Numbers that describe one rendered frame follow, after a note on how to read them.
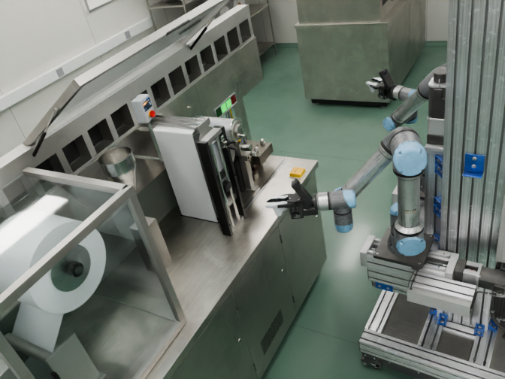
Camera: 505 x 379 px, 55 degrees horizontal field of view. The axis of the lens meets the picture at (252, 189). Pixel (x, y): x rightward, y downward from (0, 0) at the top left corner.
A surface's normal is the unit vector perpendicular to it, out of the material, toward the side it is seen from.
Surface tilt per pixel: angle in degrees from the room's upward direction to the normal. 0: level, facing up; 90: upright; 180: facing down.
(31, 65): 90
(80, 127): 90
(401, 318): 0
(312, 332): 0
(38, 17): 90
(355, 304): 0
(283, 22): 90
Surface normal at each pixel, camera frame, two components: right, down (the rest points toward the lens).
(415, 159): -0.11, 0.47
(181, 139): -0.47, 0.57
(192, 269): -0.18, -0.81
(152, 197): 0.86, 0.14
